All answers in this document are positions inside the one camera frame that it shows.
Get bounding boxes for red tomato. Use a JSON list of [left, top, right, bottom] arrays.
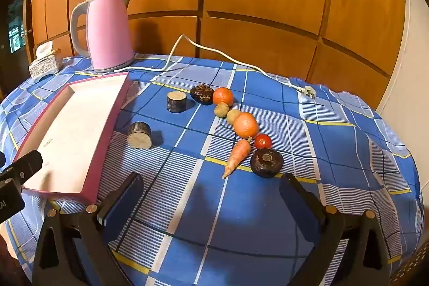
[[254, 134, 272, 150]]

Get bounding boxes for pink-rimmed white tray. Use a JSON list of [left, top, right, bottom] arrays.
[[14, 72, 131, 204]]

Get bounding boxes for pink electric kettle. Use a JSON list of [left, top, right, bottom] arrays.
[[70, 0, 135, 70]]

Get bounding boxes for silver embossed tissue box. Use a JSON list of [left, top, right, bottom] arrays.
[[28, 50, 62, 82]]

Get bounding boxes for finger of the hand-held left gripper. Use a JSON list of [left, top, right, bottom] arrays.
[[12, 150, 43, 188]]

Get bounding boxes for white tissue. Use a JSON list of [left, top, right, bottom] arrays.
[[35, 42, 54, 55]]

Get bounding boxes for short bark-covered log piece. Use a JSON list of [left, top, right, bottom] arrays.
[[127, 122, 152, 150], [167, 91, 188, 113]]

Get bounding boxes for dark glass door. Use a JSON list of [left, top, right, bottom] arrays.
[[0, 0, 34, 92]]

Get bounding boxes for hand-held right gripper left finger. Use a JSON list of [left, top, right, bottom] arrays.
[[32, 172, 145, 286]]

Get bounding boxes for dark round fruit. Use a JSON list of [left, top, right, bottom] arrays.
[[250, 148, 284, 179], [190, 84, 215, 106]]

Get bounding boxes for white power cord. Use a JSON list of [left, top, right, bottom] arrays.
[[113, 34, 318, 100]]

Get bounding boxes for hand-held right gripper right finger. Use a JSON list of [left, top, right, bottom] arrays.
[[279, 173, 393, 286]]

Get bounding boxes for large orange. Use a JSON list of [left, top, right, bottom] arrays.
[[233, 112, 259, 139]]

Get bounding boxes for blue plaid tablecloth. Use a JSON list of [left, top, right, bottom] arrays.
[[0, 53, 421, 286]]

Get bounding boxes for orange carrot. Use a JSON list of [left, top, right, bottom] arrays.
[[222, 137, 253, 179]]

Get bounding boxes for grey kettle base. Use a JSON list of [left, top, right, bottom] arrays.
[[91, 58, 135, 74]]

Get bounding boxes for small orange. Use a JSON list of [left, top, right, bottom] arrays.
[[212, 87, 234, 106]]

